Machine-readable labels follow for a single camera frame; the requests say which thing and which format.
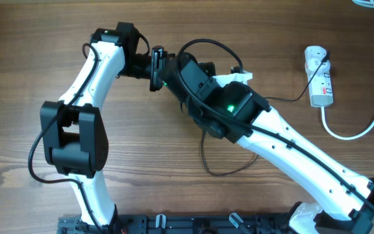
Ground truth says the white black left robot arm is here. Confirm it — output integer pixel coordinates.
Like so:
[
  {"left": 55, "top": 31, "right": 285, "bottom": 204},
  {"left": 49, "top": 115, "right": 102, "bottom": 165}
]
[{"left": 38, "top": 22, "right": 174, "bottom": 233}]

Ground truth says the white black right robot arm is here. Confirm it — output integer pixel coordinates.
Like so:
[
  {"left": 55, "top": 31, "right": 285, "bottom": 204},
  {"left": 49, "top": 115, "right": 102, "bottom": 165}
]
[{"left": 161, "top": 53, "right": 374, "bottom": 233}]

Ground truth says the white usb wall adapter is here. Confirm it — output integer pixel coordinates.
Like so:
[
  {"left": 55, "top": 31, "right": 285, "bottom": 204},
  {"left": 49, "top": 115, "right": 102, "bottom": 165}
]
[{"left": 305, "top": 57, "right": 330, "bottom": 75}]

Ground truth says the white power strip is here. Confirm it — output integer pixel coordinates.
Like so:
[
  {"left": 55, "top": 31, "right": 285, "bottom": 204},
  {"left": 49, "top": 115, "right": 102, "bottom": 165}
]
[{"left": 305, "top": 45, "right": 334, "bottom": 108}]

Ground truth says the black usb charger cable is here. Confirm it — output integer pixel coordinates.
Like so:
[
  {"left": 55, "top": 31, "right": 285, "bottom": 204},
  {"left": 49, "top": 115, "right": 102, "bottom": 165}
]
[{"left": 200, "top": 50, "right": 331, "bottom": 177}]

